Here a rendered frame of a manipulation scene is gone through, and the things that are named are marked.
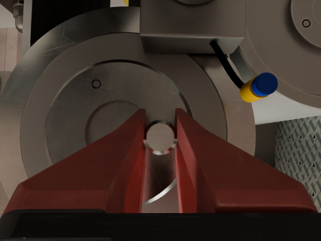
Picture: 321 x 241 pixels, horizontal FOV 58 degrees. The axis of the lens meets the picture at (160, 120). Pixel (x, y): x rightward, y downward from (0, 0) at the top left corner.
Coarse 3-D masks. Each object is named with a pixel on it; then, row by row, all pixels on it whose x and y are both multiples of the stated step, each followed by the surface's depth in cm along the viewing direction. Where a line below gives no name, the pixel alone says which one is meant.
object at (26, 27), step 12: (24, 0) 17; (36, 0) 18; (48, 0) 20; (60, 0) 22; (72, 0) 25; (84, 0) 28; (96, 0) 33; (108, 0) 40; (24, 12) 17; (36, 12) 18; (48, 12) 20; (60, 12) 22; (72, 12) 25; (84, 12) 28; (24, 24) 17; (36, 24) 18; (48, 24) 20; (24, 36) 17; (36, 36) 18
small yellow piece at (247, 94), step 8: (216, 48) 14; (224, 56) 14; (224, 64) 14; (232, 72) 13; (232, 80) 13; (240, 80) 13; (256, 80) 11; (264, 80) 11; (272, 80) 11; (240, 88) 13; (248, 88) 11; (256, 88) 11; (264, 88) 11; (272, 88) 11; (248, 96) 12; (256, 96) 11; (264, 96) 11
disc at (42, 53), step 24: (72, 24) 17; (96, 24) 17; (120, 24) 17; (48, 48) 17; (24, 72) 16; (216, 72) 16; (24, 96) 16; (240, 96) 16; (0, 120) 16; (240, 120) 16; (0, 144) 16; (240, 144) 16; (0, 168) 16; (24, 168) 16
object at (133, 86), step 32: (96, 64) 15; (128, 64) 14; (64, 96) 14; (96, 96) 14; (128, 96) 14; (160, 96) 14; (64, 128) 14; (96, 128) 15; (160, 160) 14; (160, 192) 14
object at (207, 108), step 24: (72, 48) 16; (96, 48) 16; (120, 48) 16; (48, 72) 16; (72, 72) 16; (168, 72) 16; (192, 72) 16; (48, 96) 16; (192, 96) 16; (216, 96) 16; (24, 120) 16; (216, 120) 16; (24, 144) 16; (168, 192) 16
